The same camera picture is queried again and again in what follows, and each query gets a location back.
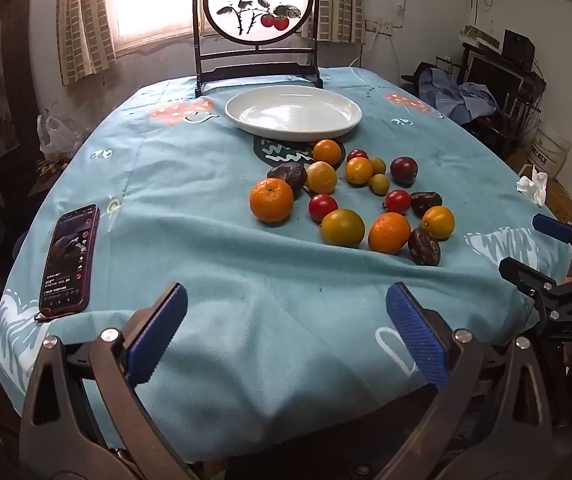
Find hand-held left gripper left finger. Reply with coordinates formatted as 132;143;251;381
20;282;201;480

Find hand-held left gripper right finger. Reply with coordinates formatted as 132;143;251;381
383;281;554;480

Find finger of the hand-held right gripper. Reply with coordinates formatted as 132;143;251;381
532;213;572;273
499;256;572;321

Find dark brown dried date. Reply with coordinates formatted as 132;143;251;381
408;228;442;266

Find large orange mandarin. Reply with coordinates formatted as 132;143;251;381
368;212;411;255
249;178;295;224

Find green yellow tomato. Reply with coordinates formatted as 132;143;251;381
321;208;366;248

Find red cherry tomato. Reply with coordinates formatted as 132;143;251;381
308;193;339;223
382;189;412;215

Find dark purple plum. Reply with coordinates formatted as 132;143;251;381
390;156;419;184

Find dark wrinkled passion fruit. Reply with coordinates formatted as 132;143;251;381
267;163;309;195

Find white round plate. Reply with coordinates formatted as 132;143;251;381
225;85;363;142

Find crumpled white tissue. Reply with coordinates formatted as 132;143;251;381
516;165;550;206

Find white plastic bucket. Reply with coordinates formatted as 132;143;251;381
528;121;572;178

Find light blue printed tablecloth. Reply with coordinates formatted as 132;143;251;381
0;66;572;463

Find smartphone in red case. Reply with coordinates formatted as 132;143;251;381
38;204;100;319

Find dark monitor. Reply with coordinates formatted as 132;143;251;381
466;55;525;111

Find blue crumpled clothes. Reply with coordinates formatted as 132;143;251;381
418;67;499;126

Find black speaker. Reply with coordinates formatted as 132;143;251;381
501;30;536;71

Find white plastic bag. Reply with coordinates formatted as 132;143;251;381
37;115;85;163

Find checked beige curtain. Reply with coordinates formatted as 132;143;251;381
302;0;367;44
57;0;117;86

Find bright window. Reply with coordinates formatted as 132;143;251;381
103;0;197;56

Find round painted table screen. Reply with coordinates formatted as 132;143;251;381
193;0;324;99

